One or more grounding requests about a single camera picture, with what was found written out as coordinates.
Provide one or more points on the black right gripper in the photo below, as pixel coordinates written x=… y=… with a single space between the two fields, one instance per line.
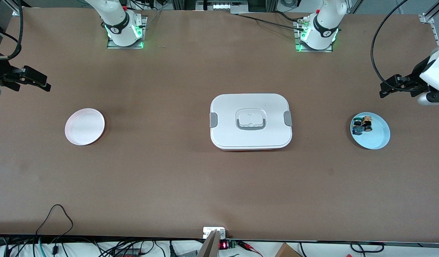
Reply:
x=3 y=74

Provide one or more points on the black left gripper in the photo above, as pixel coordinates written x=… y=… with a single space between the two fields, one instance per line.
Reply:
x=417 y=79

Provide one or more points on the orange push-button switch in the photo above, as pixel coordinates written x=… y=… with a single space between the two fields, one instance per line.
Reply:
x=366 y=124

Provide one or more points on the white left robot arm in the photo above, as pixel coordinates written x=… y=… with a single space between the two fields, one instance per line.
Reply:
x=323 y=32

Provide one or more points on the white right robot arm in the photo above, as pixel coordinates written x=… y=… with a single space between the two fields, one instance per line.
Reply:
x=121 y=28

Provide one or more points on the white lidded box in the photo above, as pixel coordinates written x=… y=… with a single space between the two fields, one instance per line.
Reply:
x=251 y=107

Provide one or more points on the brown cardboard box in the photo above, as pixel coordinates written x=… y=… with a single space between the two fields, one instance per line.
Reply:
x=287 y=251

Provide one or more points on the small white outlet box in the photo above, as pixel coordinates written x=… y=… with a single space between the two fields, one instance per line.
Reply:
x=208 y=231

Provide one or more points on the light blue plate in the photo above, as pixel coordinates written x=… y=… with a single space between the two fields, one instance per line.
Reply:
x=378 y=137

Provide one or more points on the pink plate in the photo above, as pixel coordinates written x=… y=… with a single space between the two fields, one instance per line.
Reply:
x=84 y=126

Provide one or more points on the white power supply unit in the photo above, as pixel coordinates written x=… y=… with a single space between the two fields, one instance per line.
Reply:
x=223 y=6

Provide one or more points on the red clip lead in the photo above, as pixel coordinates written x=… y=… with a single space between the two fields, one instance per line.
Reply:
x=249 y=247

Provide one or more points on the black power plug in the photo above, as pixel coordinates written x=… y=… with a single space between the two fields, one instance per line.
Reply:
x=172 y=250

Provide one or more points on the red digit display module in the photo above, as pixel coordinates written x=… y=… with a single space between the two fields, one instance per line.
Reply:
x=223 y=245

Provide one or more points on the wooden beam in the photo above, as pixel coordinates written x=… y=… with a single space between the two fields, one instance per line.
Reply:
x=209 y=248

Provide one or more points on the green push-button switch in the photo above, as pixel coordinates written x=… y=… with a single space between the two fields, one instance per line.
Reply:
x=357 y=129

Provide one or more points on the aluminium frame profile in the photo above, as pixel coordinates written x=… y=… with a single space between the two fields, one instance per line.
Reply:
x=428 y=18
x=15 y=10

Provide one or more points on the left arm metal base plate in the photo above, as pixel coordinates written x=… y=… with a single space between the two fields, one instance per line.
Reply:
x=314 y=50

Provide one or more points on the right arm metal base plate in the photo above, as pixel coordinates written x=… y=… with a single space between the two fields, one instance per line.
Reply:
x=124 y=47

